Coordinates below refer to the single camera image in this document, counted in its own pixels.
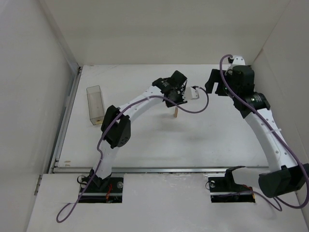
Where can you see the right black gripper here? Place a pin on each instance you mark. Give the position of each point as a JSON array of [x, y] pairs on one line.
[[217, 80]]

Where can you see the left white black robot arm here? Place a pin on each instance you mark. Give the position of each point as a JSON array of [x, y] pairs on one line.
[[116, 126]]

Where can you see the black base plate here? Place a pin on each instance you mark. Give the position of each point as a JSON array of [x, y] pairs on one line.
[[223, 192], [111, 193]]

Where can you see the metal rail front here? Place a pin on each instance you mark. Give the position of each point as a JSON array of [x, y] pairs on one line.
[[140, 170]]

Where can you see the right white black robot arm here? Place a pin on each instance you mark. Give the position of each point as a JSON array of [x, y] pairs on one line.
[[284, 174]]

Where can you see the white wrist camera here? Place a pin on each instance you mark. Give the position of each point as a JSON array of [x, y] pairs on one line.
[[191, 94], [236, 61]]

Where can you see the wooden block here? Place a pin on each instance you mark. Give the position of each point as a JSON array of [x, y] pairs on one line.
[[175, 112]]

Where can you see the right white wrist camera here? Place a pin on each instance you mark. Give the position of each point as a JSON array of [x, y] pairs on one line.
[[236, 61]]

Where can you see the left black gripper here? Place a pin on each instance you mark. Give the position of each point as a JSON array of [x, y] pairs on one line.
[[175, 99]]

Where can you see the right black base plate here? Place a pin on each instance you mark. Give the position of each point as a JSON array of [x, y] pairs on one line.
[[223, 192]]

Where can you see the clear plastic box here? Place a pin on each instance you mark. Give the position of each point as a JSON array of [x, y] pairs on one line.
[[95, 105]]

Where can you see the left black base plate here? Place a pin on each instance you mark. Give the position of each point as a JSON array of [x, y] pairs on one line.
[[111, 193]]

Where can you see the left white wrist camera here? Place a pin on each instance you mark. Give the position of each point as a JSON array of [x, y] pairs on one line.
[[191, 94]]

